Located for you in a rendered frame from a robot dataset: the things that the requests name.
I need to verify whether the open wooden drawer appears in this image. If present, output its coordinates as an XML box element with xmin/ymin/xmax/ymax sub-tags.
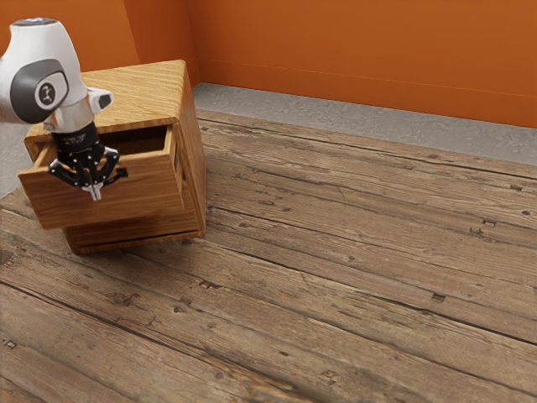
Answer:
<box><xmin>17</xmin><ymin>123</ymin><xmax>186</xmax><ymax>231</ymax></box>

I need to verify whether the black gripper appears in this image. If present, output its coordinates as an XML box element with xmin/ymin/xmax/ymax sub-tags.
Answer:
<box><xmin>47</xmin><ymin>122</ymin><xmax>129</xmax><ymax>202</ymax></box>

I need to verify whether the small wooden cabinet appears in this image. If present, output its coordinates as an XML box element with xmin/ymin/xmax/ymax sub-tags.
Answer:
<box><xmin>23</xmin><ymin>59</ymin><xmax>208</xmax><ymax>256</ymax></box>

